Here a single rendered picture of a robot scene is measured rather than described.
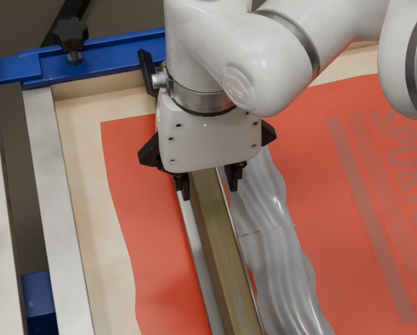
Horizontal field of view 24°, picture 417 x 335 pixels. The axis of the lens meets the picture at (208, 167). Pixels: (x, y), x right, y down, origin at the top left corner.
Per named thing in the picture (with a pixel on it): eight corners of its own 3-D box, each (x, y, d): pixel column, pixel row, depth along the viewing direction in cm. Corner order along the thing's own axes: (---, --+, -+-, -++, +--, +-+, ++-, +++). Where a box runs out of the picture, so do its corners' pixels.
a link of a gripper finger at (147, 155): (125, 150, 95) (151, 174, 99) (193, 116, 93) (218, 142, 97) (122, 141, 96) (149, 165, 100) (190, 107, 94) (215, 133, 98)
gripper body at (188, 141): (161, 116, 87) (165, 186, 96) (271, 96, 88) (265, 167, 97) (145, 54, 91) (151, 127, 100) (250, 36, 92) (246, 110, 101)
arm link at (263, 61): (347, 15, 77) (274, 86, 72) (333, 99, 85) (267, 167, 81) (202, -69, 82) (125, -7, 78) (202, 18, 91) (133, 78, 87)
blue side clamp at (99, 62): (242, 48, 134) (243, 12, 128) (251, 75, 131) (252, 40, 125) (25, 86, 130) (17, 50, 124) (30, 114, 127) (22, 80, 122)
